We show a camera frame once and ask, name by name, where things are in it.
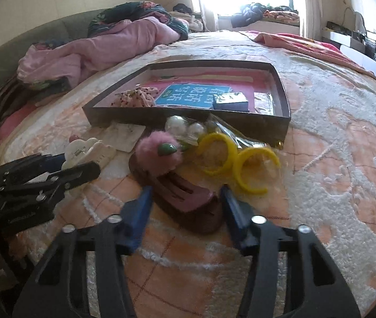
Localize clear plastic bag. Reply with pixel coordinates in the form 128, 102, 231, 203
208, 113, 283, 150

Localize yellow hoop earring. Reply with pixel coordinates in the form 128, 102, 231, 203
196, 132, 238, 176
233, 147, 281, 195

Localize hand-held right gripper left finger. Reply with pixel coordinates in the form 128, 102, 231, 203
12, 185, 154, 318

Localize mauve hair claw clip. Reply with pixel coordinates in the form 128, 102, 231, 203
129, 159, 223, 234

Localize white hair claw clip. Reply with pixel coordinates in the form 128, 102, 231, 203
61, 137, 117, 173

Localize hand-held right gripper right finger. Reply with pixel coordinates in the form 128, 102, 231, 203
220, 186, 361, 318

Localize pink dotted scrunchie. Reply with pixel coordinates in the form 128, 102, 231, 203
114, 86, 160, 108

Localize earring card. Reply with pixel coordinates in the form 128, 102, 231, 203
100, 122, 146, 153

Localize dark cardboard box tray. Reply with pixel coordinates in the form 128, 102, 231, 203
82, 60, 291, 144

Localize dark jacket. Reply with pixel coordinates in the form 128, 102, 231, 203
231, 3, 268, 27

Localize small blue box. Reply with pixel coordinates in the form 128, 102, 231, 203
212, 92, 250, 112

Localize pearl earrings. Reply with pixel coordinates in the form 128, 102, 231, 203
164, 114, 208, 148

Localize green upholstered headboard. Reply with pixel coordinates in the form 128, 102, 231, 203
0, 8, 109, 85

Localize pink quilt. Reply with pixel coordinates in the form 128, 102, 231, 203
17, 18, 189, 91

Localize orange patterned cloth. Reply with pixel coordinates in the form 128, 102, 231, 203
263, 8, 299, 20

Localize sheer cream curtain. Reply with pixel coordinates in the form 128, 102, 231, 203
188, 0, 219, 32
301, 0, 324, 37

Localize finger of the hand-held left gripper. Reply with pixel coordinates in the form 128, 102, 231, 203
0, 153, 67, 186
0, 161, 102, 207

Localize white desk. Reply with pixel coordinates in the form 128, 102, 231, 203
322, 26, 374, 50

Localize pink fluffy hair clip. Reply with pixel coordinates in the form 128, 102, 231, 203
133, 131, 183, 176

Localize white rounded panel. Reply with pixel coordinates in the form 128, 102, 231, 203
339, 45, 376, 94

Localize dark floral blanket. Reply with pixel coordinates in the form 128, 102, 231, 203
87, 2, 190, 40

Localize pink printed blanket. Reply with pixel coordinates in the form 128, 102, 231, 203
239, 30, 376, 80

